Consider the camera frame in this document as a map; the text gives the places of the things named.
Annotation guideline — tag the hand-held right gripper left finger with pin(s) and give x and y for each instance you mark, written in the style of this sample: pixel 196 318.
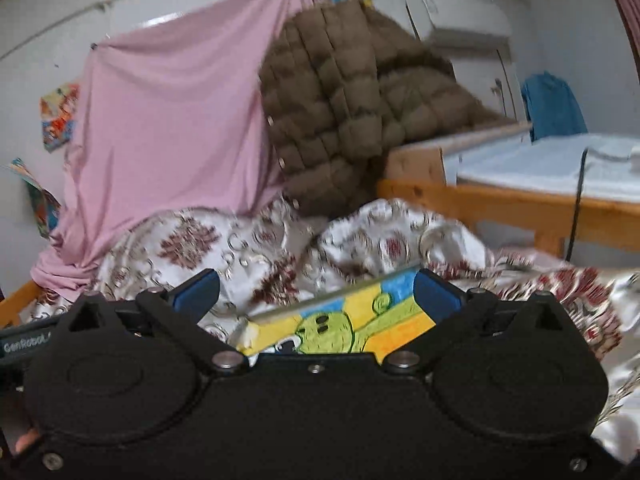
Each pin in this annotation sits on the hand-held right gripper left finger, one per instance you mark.
pixel 197 292

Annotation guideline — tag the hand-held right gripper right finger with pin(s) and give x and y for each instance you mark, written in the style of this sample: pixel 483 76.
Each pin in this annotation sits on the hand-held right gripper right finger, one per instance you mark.
pixel 437 292

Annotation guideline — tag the cartoon painted box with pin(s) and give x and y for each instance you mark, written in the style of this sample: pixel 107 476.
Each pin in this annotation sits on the cartoon painted box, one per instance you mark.
pixel 340 327

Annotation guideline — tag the floral satin blanket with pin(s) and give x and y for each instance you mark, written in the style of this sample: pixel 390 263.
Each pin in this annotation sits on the floral satin blanket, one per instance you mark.
pixel 260 250

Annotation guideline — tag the wooden white panel board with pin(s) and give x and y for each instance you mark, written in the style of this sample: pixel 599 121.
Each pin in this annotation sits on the wooden white panel board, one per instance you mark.
pixel 415 162

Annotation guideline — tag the colourful paper poster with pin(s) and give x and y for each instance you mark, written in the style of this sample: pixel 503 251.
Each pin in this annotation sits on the colourful paper poster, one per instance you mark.
pixel 40 200

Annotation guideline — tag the white mattress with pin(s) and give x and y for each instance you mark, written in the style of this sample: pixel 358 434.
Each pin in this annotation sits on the white mattress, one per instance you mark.
pixel 525 165

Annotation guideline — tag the pink hanging sheet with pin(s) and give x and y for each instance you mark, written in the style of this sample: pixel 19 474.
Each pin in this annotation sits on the pink hanging sheet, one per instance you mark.
pixel 175 110

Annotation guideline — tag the brown puffer jacket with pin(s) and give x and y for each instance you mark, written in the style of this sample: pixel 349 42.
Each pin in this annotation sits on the brown puffer jacket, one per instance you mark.
pixel 325 110

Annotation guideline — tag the teal garment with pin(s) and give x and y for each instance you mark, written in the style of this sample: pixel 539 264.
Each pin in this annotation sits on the teal garment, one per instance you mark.
pixel 552 107

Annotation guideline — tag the white door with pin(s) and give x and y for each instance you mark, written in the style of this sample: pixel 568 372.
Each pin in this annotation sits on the white door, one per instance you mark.
pixel 507 85

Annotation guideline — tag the white air conditioner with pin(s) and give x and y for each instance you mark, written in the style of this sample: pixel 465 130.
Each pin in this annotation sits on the white air conditioner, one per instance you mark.
pixel 460 15

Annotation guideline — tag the dark red curtain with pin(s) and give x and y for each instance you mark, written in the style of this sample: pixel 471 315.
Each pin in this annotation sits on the dark red curtain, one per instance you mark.
pixel 627 0

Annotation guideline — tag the wooden bed rail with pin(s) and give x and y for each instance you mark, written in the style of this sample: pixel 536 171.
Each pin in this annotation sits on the wooden bed rail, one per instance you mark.
pixel 17 305

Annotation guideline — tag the wooden bed frame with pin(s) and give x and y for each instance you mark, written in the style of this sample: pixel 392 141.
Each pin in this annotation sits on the wooden bed frame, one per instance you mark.
pixel 500 205

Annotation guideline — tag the cartoon wall poster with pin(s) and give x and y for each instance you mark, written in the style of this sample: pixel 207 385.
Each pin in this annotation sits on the cartoon wall poster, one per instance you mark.
pixel 60 117

